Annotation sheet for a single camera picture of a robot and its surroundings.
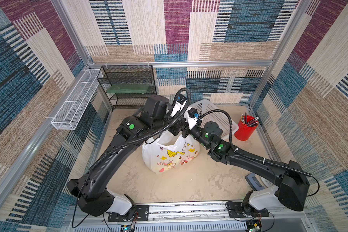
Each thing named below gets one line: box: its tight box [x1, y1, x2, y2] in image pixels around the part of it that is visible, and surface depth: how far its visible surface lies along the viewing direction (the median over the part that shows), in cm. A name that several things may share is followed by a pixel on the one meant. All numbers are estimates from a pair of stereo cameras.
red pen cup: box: [233, 115, 259, 142], surface depth 96 cm
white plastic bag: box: [142, 130, 201, 174], surface depth 78 cm
